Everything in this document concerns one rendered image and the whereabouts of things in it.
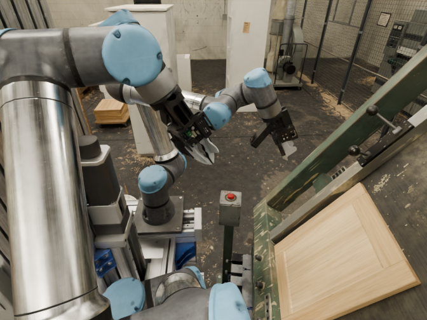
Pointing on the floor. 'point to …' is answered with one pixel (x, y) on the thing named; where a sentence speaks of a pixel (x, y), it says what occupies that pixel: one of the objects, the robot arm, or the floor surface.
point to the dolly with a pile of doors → (111, 112)
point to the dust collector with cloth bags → (276, 50)
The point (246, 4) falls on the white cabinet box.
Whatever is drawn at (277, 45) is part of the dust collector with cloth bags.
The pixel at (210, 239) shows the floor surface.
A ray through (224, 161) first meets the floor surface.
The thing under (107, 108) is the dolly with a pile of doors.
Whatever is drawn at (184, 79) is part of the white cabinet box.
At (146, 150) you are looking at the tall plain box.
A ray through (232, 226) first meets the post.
